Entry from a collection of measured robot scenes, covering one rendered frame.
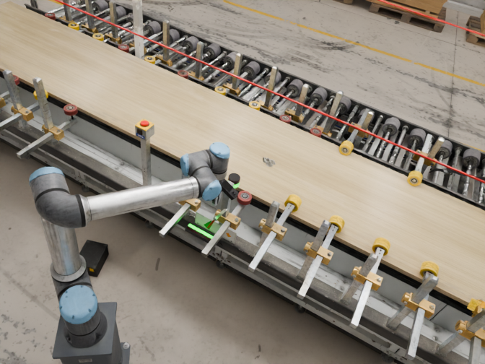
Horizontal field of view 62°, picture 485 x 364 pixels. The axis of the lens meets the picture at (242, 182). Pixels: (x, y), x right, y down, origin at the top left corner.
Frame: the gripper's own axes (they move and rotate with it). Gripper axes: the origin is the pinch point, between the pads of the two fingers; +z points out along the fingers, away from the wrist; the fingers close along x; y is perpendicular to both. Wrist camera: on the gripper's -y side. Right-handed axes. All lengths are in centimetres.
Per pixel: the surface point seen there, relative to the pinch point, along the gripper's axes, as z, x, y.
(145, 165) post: 6.3, -5.9, 48.4
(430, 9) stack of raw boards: 73, -595, -41
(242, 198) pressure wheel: 10.6, -20.4, -5.6
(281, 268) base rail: 31, -6, -41
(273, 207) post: -10.5, -6.0, -26.9
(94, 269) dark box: 90, 25, 69
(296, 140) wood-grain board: 11, -85, -10
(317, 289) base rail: 31, -5, -62
